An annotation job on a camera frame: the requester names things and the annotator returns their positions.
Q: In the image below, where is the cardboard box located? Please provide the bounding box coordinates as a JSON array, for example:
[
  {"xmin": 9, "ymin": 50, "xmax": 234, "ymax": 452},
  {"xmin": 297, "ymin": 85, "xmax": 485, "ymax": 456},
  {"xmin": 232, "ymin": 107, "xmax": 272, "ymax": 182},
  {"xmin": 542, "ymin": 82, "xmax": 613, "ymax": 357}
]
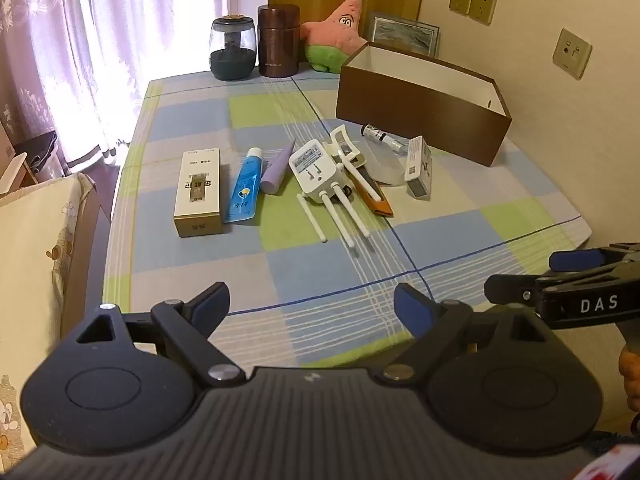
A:
[{"xmin": 0, "ymin": 100, "xmax": 16, "ymax": 161}]

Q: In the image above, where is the gold and white carton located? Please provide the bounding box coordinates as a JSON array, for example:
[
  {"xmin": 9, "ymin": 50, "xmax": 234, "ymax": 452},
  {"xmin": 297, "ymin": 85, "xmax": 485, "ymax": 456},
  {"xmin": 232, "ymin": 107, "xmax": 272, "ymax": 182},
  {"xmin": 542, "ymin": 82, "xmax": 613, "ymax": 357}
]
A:
[{"xmin": 172, "ymin": 147, "xmax": 224, "ymax": 238}]

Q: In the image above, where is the small dark vial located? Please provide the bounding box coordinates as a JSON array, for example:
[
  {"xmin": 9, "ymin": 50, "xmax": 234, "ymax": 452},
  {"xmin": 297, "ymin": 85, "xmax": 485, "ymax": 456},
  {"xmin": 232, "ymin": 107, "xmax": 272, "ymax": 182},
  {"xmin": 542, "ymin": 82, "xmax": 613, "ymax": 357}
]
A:
[{"xmin": 361, "ymin": 124, "xmax": 407, "ymax": 153}]

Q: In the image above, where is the checked tablecloth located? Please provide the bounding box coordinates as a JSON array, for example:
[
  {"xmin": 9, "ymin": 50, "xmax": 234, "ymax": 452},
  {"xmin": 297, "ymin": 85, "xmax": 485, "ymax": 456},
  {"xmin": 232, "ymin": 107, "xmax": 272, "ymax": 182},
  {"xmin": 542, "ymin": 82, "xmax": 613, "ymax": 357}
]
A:
[{"xmin": 102, "ymin": 72, "xmax": 593, "ymax": 368}]

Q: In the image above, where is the small white carton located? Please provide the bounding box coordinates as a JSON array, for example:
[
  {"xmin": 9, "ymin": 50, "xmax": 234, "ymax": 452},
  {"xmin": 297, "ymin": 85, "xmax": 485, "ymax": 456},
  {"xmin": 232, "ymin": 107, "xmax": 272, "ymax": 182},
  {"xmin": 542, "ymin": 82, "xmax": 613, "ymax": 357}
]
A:
[{"xmin": 402, "ymin": 136, "xmax": 433, "ymax": 201}]

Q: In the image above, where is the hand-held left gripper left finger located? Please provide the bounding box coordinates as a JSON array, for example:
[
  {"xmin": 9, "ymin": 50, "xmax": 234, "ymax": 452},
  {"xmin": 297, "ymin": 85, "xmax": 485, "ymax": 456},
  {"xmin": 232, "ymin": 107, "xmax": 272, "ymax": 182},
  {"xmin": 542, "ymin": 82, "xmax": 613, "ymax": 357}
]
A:
[{"xmin": 75, "ymin": 281, "xmax": 247, "ymax": 387}]

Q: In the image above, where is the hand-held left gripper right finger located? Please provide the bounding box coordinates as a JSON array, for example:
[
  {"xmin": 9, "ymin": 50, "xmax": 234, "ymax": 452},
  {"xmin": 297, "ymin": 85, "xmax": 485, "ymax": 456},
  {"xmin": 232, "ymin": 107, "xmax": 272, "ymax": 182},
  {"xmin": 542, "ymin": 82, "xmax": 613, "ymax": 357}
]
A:
[{"xmin": 372, "ymin": 283, "xmax": 551, "ymax": 386}]

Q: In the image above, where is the brown storage box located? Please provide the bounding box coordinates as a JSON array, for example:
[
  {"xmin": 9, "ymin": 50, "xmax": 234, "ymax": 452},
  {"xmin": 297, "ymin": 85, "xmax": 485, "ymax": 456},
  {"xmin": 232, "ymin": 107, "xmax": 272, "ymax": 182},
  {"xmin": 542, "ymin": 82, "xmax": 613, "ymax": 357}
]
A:
[{"xmin": 335, "ymin": 42, "xmax": 513, "ymax": 167}]

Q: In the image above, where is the pink starfish plush toy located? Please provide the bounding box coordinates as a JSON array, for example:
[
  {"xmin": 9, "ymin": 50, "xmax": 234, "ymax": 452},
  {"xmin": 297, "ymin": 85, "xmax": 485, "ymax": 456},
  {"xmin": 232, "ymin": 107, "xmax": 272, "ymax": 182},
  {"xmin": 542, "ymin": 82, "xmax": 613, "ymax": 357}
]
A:
[{"xmin": 300, "ymin": 0, "xmax": 368, "ymax": 76}]

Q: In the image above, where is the brown drape curtain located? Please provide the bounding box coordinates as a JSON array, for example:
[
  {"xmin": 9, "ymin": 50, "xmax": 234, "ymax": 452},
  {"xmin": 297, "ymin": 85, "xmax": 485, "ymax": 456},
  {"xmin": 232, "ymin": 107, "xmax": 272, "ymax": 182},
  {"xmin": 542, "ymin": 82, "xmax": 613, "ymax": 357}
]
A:
[{"xmin": 0, "ymin": 0, "xmax": 61, "ymax": 141}]

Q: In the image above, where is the framed picture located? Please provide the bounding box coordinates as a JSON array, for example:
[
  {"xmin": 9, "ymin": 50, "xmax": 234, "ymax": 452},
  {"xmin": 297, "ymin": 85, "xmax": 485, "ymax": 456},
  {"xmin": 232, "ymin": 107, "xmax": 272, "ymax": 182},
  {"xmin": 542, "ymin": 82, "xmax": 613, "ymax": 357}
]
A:
[{"xmin": 367, "ymin": 11, "xmax": 441, "ymax": 59}]

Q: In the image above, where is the brown metal canister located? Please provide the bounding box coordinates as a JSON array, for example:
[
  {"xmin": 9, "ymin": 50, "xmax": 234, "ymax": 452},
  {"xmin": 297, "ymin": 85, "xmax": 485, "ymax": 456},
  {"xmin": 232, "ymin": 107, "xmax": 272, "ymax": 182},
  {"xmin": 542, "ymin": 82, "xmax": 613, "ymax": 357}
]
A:
[{"xmin": 257, "ymin": 4, "xmax": 301, "ymax": 79}]

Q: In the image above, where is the person's red white clothing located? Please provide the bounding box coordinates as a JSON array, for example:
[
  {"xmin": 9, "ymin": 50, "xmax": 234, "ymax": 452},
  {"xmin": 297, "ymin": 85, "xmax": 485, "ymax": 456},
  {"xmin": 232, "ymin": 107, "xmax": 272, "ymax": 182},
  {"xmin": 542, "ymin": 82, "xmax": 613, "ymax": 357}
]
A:
[{"xmin": 590, "ymin": 440, "xmax": 640, "ymax": 480}]

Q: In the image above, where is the person's right hand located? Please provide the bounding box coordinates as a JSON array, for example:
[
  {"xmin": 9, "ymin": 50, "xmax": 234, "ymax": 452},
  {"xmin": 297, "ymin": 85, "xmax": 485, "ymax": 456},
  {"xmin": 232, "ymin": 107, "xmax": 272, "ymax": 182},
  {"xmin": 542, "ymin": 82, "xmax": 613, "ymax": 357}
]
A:
[{"xmin": 619, "ymin": 342, "xmax": 640, "ymax": 408}]

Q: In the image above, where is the glass jar with dark base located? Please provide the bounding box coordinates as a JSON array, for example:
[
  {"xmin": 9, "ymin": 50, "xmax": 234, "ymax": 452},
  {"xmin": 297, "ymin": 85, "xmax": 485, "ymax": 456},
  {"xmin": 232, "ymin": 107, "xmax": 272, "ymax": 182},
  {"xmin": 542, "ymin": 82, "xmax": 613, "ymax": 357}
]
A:
[{"xmin": 209, "ymin": 14, "xmax": 258, "ymax": 82}]

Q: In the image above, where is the orange utility knife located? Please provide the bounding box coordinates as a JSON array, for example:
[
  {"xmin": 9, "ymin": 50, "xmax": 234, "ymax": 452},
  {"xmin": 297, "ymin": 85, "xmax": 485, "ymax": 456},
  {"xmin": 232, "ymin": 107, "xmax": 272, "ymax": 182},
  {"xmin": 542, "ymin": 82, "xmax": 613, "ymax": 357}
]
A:
[{"xmin": 345, "ymin": 162, "xmax": 395, "ymax": 217}]

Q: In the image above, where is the white wall socket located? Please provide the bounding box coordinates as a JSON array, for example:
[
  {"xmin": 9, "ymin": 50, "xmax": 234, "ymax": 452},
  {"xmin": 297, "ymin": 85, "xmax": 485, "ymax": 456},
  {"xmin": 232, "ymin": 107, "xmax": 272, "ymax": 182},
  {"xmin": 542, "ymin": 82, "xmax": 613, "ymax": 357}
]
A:
[{"xmin": 552, "ymin": 28, "xmax": 593, "ymax": 80}]

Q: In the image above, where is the blue tube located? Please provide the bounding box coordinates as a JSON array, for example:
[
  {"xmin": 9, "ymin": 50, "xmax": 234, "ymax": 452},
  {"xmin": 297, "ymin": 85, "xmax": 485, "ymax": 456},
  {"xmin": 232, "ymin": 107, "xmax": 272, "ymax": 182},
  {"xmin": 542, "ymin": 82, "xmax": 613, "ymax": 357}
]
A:
[{"xmin": 223, "ymin": 147, "xmax": 264, "ymax": 224}]

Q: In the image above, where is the white plastic holder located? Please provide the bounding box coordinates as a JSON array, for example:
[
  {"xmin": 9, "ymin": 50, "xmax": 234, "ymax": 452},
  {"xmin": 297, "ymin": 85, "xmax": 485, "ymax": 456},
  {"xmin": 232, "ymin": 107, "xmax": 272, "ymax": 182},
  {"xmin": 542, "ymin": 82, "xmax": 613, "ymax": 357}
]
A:
[{"xmin": 327, "ymin": 124, "xmax": 368, "ymax": 171}]

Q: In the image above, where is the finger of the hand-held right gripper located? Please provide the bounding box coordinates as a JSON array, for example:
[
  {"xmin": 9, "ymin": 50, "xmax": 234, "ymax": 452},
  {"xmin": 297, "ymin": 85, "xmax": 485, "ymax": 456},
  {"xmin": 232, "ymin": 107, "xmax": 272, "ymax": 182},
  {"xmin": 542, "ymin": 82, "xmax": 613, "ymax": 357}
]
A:
[
  {"xmin": 549, "ymin": 242, "xmax": 640, "ymax": 272},
  {"xmin": 484, "ymin": 260, "xmax": 640, "ymax": 307}
]

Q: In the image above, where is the white wooden stool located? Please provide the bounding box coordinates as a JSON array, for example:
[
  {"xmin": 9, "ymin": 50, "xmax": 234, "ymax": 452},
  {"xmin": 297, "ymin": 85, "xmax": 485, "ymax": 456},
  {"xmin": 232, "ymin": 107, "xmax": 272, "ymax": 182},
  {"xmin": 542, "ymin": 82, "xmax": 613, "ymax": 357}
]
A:
[{"xmin": 0, "ymin": 152, "xmax": 41, "ymax": 196}]

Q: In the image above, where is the purple tube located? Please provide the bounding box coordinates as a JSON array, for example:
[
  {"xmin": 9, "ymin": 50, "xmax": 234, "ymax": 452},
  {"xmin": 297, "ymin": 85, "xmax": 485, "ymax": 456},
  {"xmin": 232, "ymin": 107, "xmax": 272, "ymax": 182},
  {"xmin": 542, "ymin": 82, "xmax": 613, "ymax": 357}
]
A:
[{"xmin": 260, "ymin": 140, "xmax": 297, "ymax": 195}]

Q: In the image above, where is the black cloth bag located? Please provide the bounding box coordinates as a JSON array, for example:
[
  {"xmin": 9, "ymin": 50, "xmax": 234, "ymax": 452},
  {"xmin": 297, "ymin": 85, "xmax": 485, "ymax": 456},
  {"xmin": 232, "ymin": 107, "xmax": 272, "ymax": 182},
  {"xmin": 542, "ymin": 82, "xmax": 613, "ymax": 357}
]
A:
[{"xmin": 12, "ymin": 131, "xmax": 61, "ymax": 181}]

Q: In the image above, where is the white router with antennas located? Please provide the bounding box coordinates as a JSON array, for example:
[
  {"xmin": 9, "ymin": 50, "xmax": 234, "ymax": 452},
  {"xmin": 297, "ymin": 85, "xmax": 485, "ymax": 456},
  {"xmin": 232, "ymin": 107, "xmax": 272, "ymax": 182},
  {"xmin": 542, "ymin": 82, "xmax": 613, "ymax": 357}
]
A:
[{"xmin": 288, "ymin": 138, "xmax": 373, "ymax": 251}]

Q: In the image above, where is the sheer purple curtain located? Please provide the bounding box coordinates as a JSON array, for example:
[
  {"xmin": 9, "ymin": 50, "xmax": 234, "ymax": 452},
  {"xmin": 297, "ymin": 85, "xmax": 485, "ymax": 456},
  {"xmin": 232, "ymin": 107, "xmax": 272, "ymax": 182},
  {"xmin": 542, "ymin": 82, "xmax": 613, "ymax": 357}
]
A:
[{"xmin": 45, "ymin": 0, "xmax": 271, "ymax": 171}]

